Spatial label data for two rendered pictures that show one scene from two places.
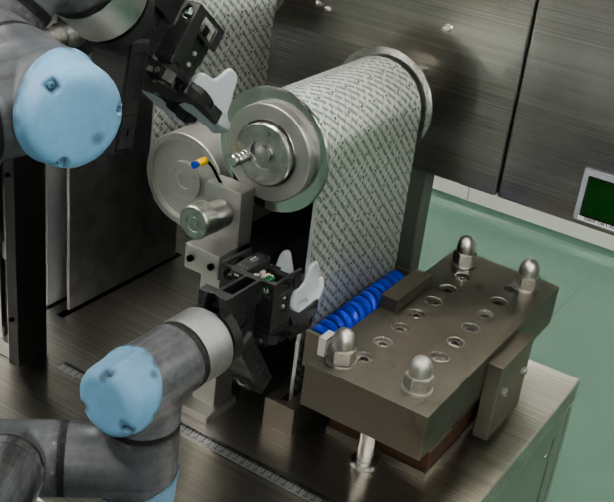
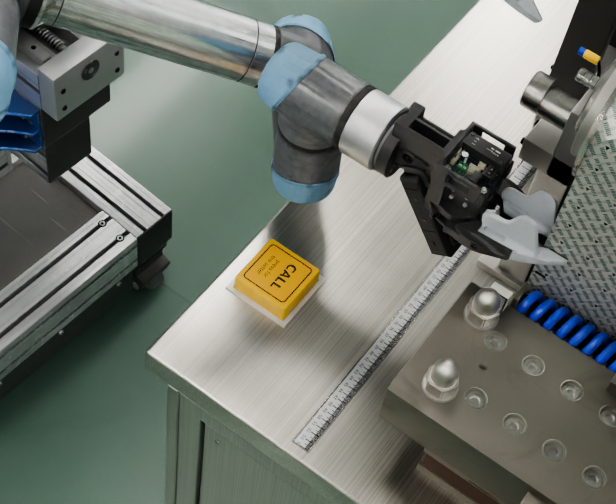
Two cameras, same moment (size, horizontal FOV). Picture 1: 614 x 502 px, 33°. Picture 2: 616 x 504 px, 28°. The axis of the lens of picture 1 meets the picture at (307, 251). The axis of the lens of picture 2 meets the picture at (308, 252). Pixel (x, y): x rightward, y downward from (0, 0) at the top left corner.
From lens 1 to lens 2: 115 cm
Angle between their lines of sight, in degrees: 66
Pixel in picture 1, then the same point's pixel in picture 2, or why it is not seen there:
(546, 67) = not seen: outside the picture
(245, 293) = (421, 141)
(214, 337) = (361, 128)
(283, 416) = not seen: hidden behind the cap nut
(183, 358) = (321, 105)
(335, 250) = (601, 262)
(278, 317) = (439, 198)
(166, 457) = (286, 156)
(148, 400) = (270, 90)
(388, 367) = (486, 368)
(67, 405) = not seen: hidden behind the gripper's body
